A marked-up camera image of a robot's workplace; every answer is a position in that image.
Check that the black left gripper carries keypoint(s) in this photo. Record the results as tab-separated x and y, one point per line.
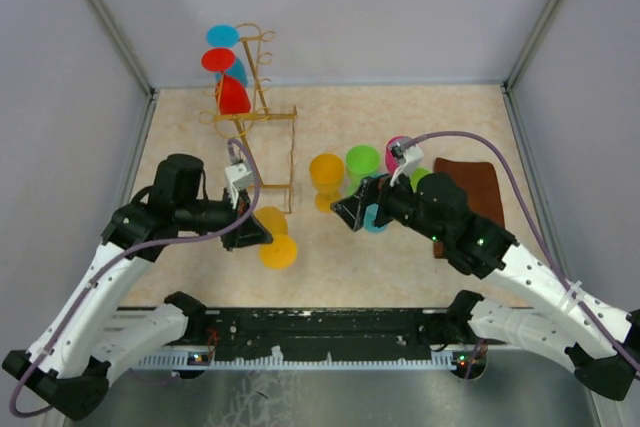
254	233

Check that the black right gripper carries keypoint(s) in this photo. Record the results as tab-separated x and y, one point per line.
370	191

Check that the teal wine glass front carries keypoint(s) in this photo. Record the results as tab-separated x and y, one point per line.
374	183

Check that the teal wine glass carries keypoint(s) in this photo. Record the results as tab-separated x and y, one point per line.
225	36
374	183

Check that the orange wine glass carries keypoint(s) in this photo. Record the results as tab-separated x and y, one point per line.
281	253
327	174

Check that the green wine glass front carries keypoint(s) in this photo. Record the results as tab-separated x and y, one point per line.
361	161

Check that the green wine glass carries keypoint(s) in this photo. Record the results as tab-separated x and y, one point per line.
361	161
417	175

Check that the orange wine glass front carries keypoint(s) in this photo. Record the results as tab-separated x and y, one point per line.
327	174

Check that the pink wine glass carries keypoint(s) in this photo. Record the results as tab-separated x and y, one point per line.
416	155

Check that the gold wire glass rack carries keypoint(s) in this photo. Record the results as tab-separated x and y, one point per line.
267	130

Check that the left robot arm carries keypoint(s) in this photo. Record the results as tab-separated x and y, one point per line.
71	366

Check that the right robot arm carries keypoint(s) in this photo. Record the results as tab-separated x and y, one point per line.
595	341

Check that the red wine glass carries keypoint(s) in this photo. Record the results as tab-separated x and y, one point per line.
231	80

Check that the teal wine glass rear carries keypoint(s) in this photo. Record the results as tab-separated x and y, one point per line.
225	36

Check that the brown cloth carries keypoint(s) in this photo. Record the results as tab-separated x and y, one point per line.
479	180

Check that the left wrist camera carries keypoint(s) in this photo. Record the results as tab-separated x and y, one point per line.
239	177

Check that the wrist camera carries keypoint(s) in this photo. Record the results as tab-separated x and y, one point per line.
401	152
239	177

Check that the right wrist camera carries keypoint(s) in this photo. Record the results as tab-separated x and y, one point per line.
401	152

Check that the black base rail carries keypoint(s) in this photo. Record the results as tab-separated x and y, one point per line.
385	334

